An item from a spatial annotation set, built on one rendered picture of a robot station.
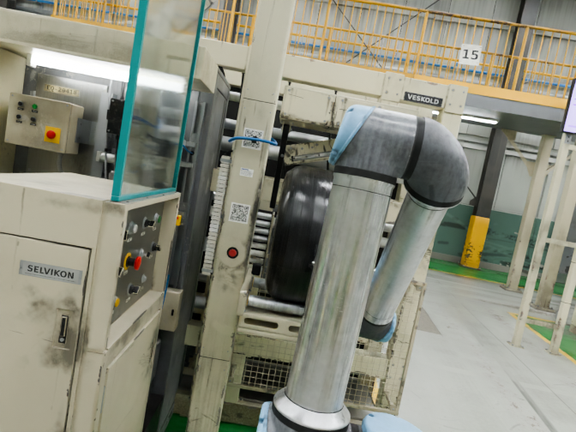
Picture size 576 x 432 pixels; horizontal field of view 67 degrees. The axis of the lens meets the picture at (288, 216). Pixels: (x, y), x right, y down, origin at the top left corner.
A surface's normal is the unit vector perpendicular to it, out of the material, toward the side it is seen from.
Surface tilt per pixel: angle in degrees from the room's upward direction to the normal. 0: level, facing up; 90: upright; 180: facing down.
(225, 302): 90
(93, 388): 90
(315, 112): 90
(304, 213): 67
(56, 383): 90
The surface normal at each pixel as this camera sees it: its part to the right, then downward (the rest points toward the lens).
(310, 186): 0.14, -0.66
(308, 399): -0.34, -0.01
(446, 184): 0.11, 0.56
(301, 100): 0.00, 0.11
